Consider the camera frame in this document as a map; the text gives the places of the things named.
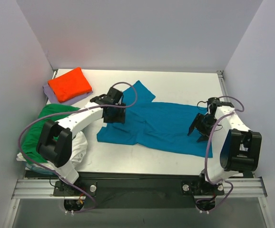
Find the teal blue t shirt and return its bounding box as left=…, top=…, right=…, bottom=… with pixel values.
left=97, top=81, right=207, bottom=157

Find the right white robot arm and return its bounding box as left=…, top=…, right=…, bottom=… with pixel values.
left=188, top=97, right=262, bottom=194

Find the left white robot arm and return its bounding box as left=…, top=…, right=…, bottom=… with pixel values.
left=36, top=87, right=126, bottom=196

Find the white t shirt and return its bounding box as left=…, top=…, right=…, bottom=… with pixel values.
left=16, top=131, right=88, bottom=170

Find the folded orange t shirt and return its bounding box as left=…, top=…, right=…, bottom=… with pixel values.
left=48, top=67, right=93, bottom=103

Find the folded lavender t shirt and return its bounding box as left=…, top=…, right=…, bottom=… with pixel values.
left=43, top=84, right=93, bottom=105

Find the green t shirt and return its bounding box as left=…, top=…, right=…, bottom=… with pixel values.
left=22, top=104, right=79, bottom=163

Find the light blue t shirt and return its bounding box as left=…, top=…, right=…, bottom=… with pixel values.
left=25, top=162, right=54, bottom=175

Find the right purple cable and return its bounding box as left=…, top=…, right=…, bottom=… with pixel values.
left=196, top=95, right=245, bottom=213

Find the purple cable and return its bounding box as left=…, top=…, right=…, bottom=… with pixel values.
left=18, top=82, right=138, bottom=213
left=196, top=95, right=245, bottom=213

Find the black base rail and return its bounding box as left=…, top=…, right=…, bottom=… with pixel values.
left=24, top=171, right=226, bottom=209

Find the aluminium front frame rail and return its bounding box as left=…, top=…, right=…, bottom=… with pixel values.
left=12, top=178, right=267, bottom=200

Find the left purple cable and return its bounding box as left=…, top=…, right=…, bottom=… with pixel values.
left=18, top=82, right=138, bottom=213

